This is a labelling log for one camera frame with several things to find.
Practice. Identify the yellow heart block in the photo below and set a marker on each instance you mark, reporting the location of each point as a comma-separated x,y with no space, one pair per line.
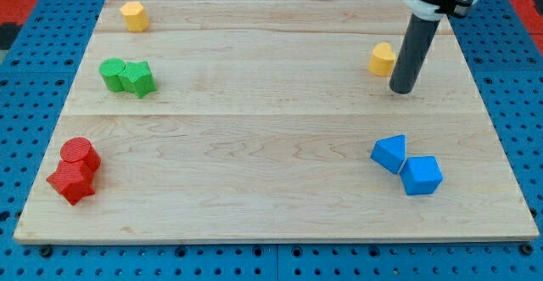
382,60

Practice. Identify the blue cube block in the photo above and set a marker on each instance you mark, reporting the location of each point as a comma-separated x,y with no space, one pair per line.
421,175

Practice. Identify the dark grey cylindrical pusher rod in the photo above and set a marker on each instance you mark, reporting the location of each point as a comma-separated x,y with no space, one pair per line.
414,49

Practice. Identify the blue triangle block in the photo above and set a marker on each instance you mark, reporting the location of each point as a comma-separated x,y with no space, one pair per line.
390,153

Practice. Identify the red cylinder block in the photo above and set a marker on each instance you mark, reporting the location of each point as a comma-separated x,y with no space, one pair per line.
80,150

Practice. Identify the red star block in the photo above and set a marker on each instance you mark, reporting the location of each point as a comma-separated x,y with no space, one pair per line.
72,180

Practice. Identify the green cylinder block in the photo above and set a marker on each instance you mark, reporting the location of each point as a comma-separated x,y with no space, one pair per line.
109,70

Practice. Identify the yellow hexagon block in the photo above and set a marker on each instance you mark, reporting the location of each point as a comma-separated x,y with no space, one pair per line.
135,16

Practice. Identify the light wooden board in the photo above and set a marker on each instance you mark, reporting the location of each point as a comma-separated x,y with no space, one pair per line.
261,129

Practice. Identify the green star block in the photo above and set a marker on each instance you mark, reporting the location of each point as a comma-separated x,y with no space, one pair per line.
137,78

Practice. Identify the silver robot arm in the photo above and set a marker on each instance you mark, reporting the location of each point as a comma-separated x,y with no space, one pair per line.
425,18

